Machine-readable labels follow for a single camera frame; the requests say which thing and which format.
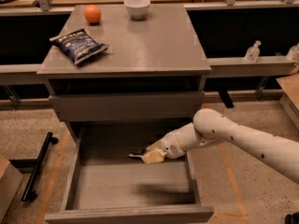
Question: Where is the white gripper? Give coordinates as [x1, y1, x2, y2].
[141, 123, 219, 164]

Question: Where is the dark rxbar chocolate bar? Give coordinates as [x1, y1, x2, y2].
[128, 149, 146, 159]

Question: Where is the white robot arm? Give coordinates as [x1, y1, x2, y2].
[141, 108, 299, 183]

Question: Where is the closed grey top drawer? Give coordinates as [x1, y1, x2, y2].
[50, 91, 204, 121]

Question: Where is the open grey middle drawer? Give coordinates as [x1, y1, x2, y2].
[45, 119, 214, 224]

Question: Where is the grey drawer cabinet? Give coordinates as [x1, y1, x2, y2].
[42, 4, 206, 139]

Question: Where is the blue chip bag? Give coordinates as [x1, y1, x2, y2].
[50, 28, 108, 65]

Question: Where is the clear sanitizer bottle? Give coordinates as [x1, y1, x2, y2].
[245, 40, 261, 63]

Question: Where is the black metal bar stand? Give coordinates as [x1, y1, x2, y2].
[10, 133, 59, 203]

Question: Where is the white ceramic bowl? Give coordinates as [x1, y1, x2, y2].
[124, 0, 150, 20]

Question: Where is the cardboard box right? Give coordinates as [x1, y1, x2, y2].
[277, 73, 299, 130]

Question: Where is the brown cardboard box left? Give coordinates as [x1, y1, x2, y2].
[0, 154, 22, 223]

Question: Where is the black caster wheel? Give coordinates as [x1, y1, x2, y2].
[285, 212, 299, 224]

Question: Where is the orange fruit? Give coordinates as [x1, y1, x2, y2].
[84, 5, 102, 23]

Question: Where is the grey metal shelf rail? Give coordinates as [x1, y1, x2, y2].
[0, 56, 294, 85]

